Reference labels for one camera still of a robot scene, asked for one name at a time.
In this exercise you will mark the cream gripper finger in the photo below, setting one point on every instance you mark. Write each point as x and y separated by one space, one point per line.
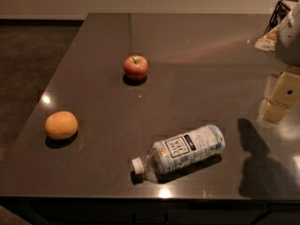
281 94

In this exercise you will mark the red apple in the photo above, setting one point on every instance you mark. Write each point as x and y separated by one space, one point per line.
136 68

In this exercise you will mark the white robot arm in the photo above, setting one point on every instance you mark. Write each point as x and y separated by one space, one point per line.
282 37

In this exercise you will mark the blue label plastic bottle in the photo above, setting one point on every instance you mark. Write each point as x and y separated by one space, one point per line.
180 151

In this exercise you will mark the crumpled white snack bag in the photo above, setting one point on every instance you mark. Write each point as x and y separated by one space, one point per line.
268 41

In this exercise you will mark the orange fruit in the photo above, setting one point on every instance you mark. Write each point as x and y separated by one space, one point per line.
61 125

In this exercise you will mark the black wire basket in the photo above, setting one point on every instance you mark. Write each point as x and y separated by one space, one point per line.
282 8

